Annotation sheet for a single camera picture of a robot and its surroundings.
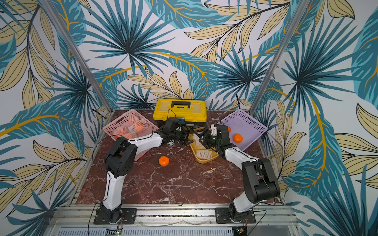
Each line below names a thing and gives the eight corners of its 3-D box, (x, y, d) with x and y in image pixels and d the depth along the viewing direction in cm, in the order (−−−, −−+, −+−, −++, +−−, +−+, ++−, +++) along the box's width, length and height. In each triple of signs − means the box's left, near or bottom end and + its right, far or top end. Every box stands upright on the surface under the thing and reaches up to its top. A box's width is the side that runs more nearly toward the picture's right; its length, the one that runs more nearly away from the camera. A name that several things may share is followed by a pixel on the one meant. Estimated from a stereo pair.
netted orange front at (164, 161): (157, 163, 93) (157, 161, 90) (162, 157, 96) (161, 154, 93) (165, 167, 91) (165, 165, 88) (170, 160, 94) (169, 158, 91)
